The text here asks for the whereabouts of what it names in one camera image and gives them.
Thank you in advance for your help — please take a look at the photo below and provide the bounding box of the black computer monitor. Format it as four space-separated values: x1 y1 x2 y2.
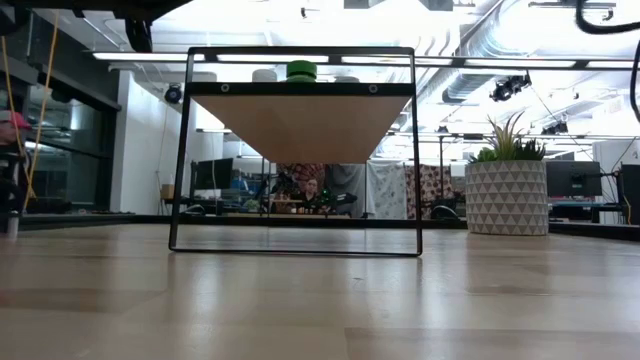
193 157 235 191
619 163 640 226
545 160 603 198

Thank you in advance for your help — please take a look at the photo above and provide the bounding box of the ceiling light strip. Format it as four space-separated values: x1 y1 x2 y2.
92 49 640 70

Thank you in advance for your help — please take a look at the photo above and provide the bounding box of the yellow hanging cable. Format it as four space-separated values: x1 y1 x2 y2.
0 14 61 199

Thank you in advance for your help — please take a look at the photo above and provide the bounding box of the wooden shelf black metal frame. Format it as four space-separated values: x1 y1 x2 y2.
168 46 424 258

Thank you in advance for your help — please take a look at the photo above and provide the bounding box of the potted succulent triangle-pattern pot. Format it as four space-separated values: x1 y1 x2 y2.
464 112 550 237

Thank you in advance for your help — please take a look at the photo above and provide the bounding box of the person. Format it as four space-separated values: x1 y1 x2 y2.
0 109 32 201
299 177 324 215

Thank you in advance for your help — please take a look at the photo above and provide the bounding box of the red mandala tapestry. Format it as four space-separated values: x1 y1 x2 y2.
276 163 327 214

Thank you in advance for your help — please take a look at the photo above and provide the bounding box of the grey hanging cloth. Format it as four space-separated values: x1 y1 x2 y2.
325 163 369 219

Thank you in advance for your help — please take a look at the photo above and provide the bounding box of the black table frame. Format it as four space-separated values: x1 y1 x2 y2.
18 213 640 242

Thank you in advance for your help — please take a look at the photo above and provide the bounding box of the floral hanging cloth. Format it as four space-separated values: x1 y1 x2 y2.
405 164 454 220

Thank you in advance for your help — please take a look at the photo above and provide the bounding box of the green medicine bottle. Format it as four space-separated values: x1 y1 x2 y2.
285 59 318 84

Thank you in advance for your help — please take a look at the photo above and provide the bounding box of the white patterned hanging cloth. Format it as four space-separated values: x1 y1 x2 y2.
366 160 409 220

